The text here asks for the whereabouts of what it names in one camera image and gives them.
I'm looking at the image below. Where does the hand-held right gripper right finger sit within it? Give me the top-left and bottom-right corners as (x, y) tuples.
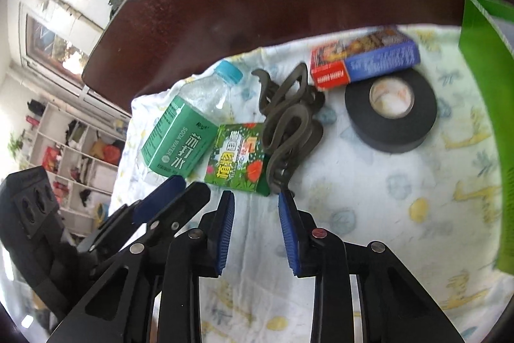
(278, 190), (466, 343)

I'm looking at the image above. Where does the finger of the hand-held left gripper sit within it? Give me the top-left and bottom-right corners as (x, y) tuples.
(90, 181), (211, 275)
(76, 174), (187, 253)

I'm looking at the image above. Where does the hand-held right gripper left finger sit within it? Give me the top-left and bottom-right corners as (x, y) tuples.
(47, 190), (235, 343)

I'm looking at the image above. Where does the green label plastic bottle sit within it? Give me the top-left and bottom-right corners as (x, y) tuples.
(140, 60), (244, 178)

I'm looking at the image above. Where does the small green flower-print box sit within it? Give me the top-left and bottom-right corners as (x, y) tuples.
(204, 122), (270, 197)

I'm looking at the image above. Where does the dark hair claw clip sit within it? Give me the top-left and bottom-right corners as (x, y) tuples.
(252, 62), (325, 194)

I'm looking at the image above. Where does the black tape roll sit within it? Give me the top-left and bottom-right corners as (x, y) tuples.
(344, 67), (438, 154)

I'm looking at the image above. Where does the red blue playing card box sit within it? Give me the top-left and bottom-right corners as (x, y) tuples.
(310, 27), (421, 90)

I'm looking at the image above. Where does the green cardboard box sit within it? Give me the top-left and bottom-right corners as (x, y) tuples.
(458, 0), (514, 275)

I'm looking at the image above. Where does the white storage shelf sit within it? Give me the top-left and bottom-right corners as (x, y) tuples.
(18, 100), (131, 243)

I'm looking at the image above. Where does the glass door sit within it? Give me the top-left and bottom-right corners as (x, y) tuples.
(18, 1), (133, 116)

